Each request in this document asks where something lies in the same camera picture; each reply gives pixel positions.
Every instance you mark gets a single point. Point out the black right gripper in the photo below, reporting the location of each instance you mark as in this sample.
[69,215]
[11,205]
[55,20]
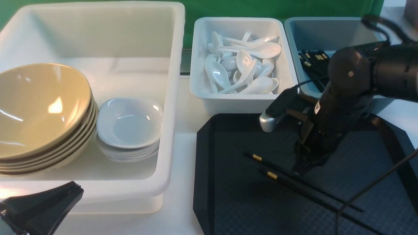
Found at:
[327,123]

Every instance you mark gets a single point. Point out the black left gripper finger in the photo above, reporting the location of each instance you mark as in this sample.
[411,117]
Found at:
[40,213]

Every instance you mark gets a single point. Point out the beige noodle bowl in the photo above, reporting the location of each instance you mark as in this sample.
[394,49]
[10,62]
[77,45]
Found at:
[41,104]

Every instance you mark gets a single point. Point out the white ceramic soup spoon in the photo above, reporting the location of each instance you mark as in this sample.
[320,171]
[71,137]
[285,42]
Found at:
[247,67]

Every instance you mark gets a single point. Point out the white square sauce dish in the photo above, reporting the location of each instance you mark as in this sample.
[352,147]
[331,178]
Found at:
[130,123]

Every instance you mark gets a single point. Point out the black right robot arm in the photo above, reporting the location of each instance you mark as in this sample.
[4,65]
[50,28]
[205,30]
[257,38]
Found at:
[356,75]

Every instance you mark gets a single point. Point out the top stacked beige bowl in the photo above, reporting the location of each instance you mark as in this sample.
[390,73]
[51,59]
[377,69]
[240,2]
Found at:
[86,121]

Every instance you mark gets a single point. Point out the stacked beige bowl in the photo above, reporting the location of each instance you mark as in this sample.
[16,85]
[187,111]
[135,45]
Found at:
[86,121]
[68,158]
[58,154]
[28,168]

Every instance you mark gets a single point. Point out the bottom stacked beige bowl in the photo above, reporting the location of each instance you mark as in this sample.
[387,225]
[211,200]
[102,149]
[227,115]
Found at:
[68,158]

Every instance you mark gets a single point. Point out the black serving tray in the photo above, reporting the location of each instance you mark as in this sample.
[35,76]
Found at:
[232,197]

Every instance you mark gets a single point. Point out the bundle of black chopsticks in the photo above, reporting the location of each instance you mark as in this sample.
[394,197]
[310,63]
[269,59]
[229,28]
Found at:
[315,65]

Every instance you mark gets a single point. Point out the stack of white dishes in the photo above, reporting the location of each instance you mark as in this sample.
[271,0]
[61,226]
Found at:
[127,155]

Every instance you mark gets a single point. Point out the pile of white spoons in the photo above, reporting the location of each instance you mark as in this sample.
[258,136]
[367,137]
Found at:
[222,71]

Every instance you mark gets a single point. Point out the white spoon bin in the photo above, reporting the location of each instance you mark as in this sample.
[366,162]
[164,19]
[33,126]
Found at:
[236,27]

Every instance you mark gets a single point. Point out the grey-blue chopstick bin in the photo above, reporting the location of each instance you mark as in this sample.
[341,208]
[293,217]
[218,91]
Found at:
[328,34]

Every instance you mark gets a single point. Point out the green backdrop cloth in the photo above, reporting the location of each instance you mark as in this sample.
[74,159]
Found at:
[277,9]

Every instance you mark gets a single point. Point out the large white plastic tub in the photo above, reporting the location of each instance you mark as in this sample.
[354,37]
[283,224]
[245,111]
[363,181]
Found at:
[127,49]

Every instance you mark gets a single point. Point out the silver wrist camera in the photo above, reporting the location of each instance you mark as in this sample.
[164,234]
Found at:
[288,103]

